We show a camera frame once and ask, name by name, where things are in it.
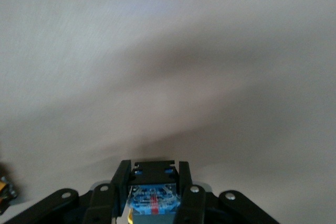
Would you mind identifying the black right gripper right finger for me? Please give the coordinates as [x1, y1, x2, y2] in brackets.
[173, 161, 279, 224]

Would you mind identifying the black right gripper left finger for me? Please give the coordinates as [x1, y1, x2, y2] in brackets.
[0, 159, 132, 224]

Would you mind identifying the yellow button red-marked contact block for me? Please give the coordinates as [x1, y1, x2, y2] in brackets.
[127, 159, 182, 224]

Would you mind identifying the red button orange-banded body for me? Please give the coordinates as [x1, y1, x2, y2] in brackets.
[0, 176, 18, 210]

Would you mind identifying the brown table cover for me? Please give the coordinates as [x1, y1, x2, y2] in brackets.
[0, 0, 336, 224]

